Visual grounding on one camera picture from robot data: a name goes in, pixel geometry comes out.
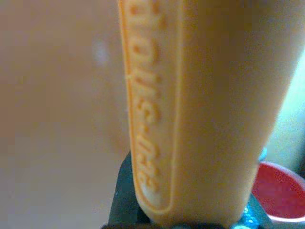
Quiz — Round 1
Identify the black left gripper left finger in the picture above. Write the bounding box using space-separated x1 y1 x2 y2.
101 152 153 229

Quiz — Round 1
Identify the orange plastic handle with lettering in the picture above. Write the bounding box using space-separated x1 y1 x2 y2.
118 0 305 227

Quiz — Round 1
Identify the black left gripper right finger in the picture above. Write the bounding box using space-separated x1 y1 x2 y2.
234 194 272 229

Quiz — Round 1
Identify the red round plastic container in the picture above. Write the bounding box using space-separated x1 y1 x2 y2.
251 161 305 220

